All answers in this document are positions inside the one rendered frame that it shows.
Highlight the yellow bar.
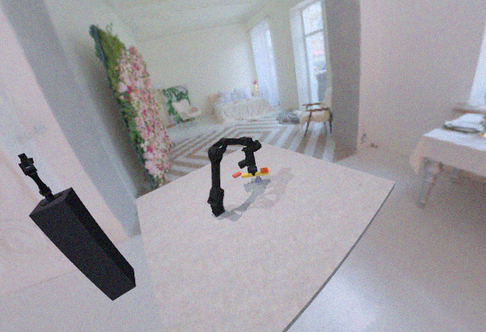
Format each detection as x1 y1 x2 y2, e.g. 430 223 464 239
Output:
241 168 269 179

